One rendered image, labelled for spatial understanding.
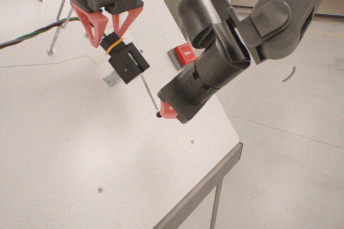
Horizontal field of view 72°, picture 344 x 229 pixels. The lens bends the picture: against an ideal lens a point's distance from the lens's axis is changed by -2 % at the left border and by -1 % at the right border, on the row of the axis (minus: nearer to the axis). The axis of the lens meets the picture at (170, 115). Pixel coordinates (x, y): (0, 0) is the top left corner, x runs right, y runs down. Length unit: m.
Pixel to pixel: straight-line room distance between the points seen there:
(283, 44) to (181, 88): 0.15
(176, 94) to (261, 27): 0.16
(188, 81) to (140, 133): 0.19
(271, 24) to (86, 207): 0.38
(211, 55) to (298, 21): 0.10
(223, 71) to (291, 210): 1.50
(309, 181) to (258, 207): 0.48
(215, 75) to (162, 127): 0.25
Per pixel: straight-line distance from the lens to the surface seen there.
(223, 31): 0.33
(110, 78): 0.51
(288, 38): 0.30
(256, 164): 1.95
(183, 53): 0.61
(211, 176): 0.60
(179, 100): 0.37
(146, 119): 0.52
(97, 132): 0.46
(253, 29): 0.30
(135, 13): 0.44
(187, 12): 0.35
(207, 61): 0.32
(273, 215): 1.68
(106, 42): 0.45
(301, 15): 0.31
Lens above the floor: 1.30
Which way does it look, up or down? 33 degrees down
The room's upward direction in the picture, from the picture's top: straight up
